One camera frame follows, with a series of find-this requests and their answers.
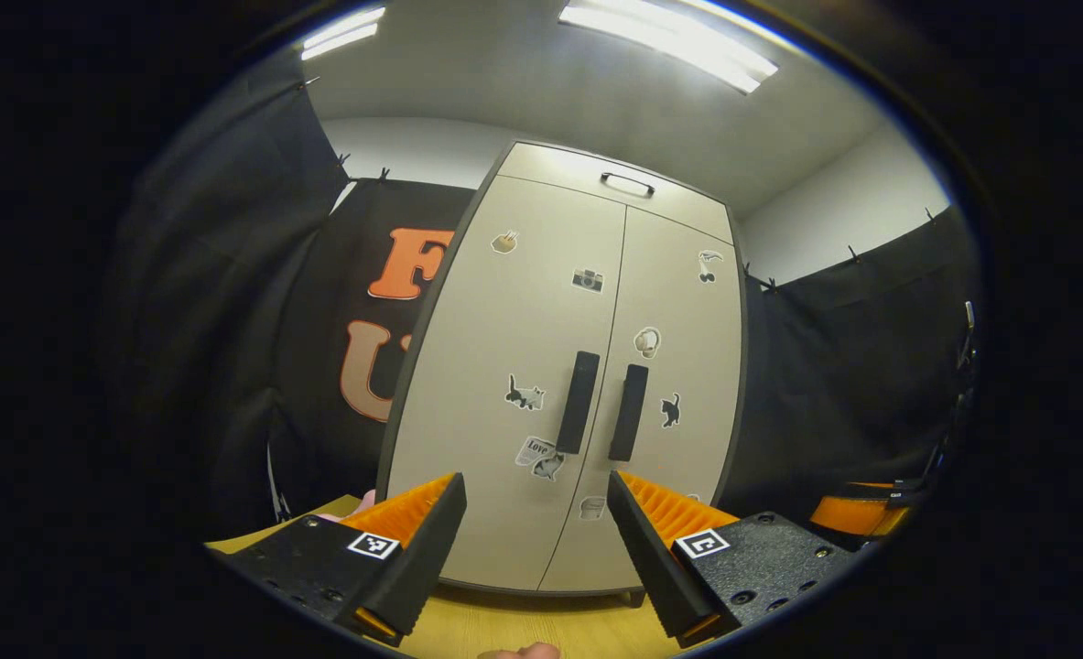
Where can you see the small ceiling light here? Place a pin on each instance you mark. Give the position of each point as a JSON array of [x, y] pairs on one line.
[[344, 32]]

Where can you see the metal stand pole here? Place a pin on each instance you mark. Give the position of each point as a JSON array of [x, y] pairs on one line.
[[969, 316]]

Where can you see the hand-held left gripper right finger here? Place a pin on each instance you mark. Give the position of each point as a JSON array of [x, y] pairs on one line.
[[651, 567]]

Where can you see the black backdrop cloth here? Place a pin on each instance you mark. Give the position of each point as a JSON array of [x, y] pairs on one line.
[[852, 366], [230, 320]]

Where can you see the white cabinet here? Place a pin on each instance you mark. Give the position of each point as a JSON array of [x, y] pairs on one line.
[[541, 169]]

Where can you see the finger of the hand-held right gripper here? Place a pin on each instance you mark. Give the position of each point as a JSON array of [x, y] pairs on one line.
[[852, 514]]

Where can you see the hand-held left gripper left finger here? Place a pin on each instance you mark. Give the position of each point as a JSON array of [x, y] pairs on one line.
[[422, 567]]

